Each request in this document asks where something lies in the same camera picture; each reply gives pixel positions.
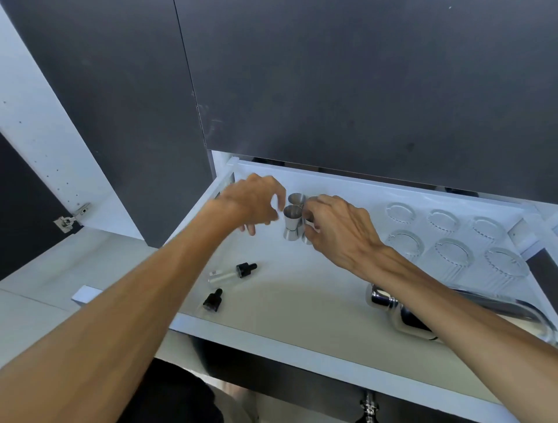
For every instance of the person's right hand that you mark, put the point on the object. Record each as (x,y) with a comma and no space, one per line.
(344,235)

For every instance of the person's left hand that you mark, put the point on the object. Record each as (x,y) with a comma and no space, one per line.
(248,198)

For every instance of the person's left thumb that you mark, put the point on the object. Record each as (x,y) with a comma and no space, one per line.
(250,229)

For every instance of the person's right thumb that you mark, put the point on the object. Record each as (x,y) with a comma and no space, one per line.
(314,243)

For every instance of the steel jigger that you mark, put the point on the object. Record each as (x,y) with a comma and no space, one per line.
(297,199)
(292,224)
(307,226)

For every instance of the person's left forearm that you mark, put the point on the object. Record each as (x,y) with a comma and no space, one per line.
(113,322)

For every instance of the person's right forearm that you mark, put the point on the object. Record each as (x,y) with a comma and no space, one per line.
(457,322)

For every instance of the clear dropper bottle black cap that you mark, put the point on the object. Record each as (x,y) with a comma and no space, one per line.
(229,273)

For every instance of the white pull-out drawer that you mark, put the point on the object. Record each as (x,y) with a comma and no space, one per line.
(287,287)

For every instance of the silver cocktail shaker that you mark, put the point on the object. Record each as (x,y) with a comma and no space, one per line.
(399,316)

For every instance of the dark sink basin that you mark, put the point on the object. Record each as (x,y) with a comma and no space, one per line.
(296,377)

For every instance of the group of clear ribbed glasses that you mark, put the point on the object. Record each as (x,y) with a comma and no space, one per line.
(453,250)

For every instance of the chrome faucet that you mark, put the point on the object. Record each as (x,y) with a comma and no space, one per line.
(368,407)

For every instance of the wide dark grey cabinet door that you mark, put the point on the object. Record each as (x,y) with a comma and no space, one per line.
(370,78)

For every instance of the small white block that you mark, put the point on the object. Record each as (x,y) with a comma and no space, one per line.
(86,295)

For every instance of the person's black clothing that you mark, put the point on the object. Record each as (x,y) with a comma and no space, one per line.
(174,392)

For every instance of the metal cabinet hinge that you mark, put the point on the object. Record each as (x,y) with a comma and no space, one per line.
(69,219)

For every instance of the steel tray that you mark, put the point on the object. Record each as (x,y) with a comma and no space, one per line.
(518,307)

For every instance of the white cabinet side panel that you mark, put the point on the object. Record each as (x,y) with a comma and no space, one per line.
(48,144)

